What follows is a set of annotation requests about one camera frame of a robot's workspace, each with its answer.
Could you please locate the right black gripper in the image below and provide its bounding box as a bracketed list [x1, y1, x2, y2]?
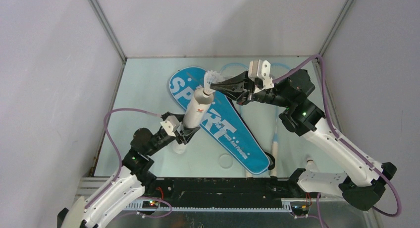
[210, 69, 292, 108]

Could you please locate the white shuttlecock tube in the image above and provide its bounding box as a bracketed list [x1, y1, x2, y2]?
[173, 87, 214, 154]

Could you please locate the shuttlecock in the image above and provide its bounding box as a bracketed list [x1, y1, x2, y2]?
[203, 70, 223, 96]

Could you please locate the clear plastic tube lid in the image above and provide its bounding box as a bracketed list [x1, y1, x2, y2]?
[218, 154, 233, 169]

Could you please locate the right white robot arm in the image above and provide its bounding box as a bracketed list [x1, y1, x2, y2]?
[209, 69, 397, 211]

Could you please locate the shuttlecock near right arm base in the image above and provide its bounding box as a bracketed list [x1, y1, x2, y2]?
[305, 157, 319, 172]

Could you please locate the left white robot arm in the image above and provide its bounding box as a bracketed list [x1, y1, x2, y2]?
[57, 111, 204, 228]

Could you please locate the left blue badminton racket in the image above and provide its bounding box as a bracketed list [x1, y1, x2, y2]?
[219, 62, 253, 178]

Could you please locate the blue badminton racket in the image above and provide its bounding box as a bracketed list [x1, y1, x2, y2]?
[270, 62, 291, 177]
[219, 62, 253, 178]

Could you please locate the right blue badminton racket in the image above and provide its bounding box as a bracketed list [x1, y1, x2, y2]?
[270, 62, 291, 177]

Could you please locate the blue racket cover bag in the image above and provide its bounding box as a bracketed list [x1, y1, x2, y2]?
[168, 67, 273, 175]

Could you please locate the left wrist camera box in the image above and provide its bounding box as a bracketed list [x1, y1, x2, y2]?
[160, 115, 181, 137]

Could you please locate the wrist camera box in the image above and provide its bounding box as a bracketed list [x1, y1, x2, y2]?
[160, 115, 181, 137]
[248, 59, 274, 92]

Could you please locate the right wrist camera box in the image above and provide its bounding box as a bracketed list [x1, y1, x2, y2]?
[248, 59, 274, 92]

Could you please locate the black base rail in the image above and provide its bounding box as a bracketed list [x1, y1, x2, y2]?
[144, 177, 307, 209]

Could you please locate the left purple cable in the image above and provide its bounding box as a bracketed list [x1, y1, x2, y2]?
[83, 108, 163, 211]

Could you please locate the purple cable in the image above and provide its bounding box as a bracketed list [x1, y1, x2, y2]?
[274, 55, 403, 218]
[83, 108, 163, 211]

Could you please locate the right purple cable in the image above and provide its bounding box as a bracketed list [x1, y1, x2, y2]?
[274, 55, 403, 218]

